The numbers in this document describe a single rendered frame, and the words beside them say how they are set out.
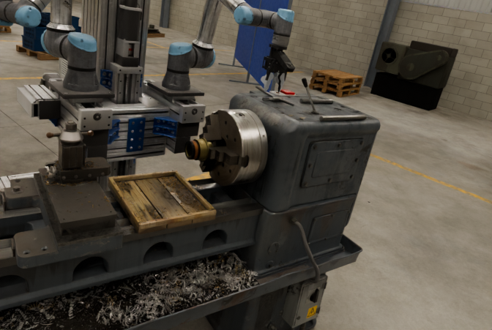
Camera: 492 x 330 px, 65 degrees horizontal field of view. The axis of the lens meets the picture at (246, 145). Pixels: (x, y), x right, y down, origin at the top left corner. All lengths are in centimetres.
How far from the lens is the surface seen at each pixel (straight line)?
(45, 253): 126
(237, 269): 175
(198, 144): 150
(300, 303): 206
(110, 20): 205
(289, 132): 149
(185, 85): 207
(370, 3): 1227
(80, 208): 131
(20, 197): 152
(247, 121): 152
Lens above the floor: 165
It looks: 20 degrees down
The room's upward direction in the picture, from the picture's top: 11 degrees clockwise
